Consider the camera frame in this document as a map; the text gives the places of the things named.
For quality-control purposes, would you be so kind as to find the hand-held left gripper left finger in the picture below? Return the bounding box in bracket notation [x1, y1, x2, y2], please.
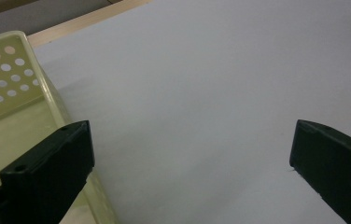
[0, 119, 96, 224]

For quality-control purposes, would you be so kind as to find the white board sheet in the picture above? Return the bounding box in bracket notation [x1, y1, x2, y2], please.
[33, 0, 351, 224]

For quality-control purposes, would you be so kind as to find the yellow-green perforated plastic basket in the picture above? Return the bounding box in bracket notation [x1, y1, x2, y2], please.
[0, 30, 119, 224]

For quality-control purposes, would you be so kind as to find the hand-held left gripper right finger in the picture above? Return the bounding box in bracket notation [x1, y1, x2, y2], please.
[289, 119, 351, 224]

